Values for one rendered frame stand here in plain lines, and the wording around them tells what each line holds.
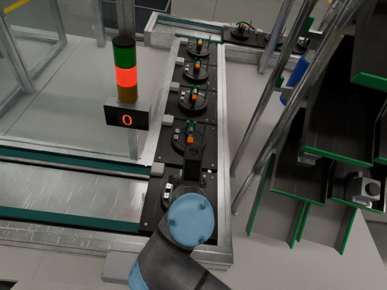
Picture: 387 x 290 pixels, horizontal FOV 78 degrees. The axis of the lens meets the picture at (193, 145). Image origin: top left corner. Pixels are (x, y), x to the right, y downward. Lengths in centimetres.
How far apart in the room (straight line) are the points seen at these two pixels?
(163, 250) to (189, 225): 7
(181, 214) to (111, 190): 54
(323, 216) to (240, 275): 32
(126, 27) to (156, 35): 115
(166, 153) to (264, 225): 42
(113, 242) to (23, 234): 24
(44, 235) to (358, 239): 107
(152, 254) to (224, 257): 38
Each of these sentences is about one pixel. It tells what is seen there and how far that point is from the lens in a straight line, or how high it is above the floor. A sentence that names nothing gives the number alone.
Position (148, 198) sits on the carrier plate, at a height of 97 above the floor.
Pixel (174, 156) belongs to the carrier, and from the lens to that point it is 91.
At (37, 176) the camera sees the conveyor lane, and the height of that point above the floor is 92.
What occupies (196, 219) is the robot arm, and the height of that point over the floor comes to 133.
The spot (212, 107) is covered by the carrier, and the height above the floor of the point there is 97.
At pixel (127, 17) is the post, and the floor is 146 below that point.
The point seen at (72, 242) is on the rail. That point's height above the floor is 96.
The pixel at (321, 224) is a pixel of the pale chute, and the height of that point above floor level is 103.
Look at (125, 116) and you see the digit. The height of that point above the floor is 121.
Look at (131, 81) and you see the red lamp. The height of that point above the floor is 133.
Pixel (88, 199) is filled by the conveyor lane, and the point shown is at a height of 92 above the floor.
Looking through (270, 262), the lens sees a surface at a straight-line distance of 93.
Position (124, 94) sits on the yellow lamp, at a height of 129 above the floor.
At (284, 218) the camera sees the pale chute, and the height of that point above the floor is 104.
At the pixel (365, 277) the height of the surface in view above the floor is 86.
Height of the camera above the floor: 168
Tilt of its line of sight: 48 degrees down
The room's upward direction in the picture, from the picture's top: 12 degrees clockwise
